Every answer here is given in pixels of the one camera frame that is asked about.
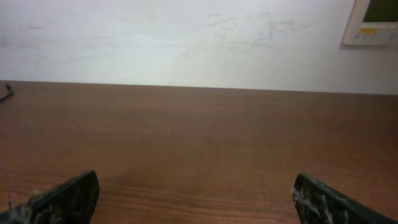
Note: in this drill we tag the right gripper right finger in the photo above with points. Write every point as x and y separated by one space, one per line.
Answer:
317 203

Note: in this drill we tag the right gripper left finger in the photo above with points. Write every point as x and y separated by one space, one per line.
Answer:
72 202

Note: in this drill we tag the black cable gold plug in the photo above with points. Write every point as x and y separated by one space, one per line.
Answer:
10 93

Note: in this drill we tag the white wall thermostat panel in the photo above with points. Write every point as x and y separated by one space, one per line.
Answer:
372 23

